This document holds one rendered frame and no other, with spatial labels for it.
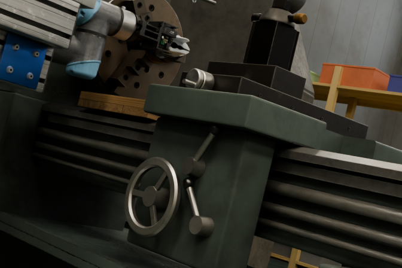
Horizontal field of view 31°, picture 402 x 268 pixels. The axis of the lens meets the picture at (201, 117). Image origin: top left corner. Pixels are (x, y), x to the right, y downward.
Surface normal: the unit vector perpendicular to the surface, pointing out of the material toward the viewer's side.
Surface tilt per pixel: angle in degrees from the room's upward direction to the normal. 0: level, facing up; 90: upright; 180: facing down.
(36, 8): 90
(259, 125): 90
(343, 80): 90
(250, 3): 90
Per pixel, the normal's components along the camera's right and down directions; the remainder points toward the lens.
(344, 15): 0.72, 0.13
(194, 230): -0.71, -0.23
